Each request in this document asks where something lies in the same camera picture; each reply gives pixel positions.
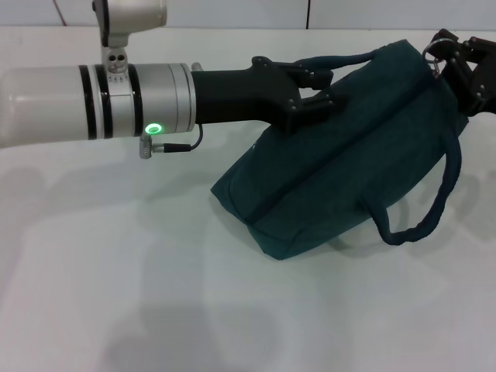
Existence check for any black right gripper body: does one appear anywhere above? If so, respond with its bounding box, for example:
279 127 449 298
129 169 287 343
441 56 496 117

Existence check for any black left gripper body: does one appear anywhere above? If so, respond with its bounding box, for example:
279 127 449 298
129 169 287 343
191 56 308 136

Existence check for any metal zipper pull with ring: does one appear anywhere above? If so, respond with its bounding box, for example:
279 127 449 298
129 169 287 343
422 37 443 79

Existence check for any dark blue fabric bag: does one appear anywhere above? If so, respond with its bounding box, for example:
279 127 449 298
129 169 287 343
211 38 470 261

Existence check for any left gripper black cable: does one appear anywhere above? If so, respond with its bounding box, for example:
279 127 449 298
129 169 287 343
139 123 205 159

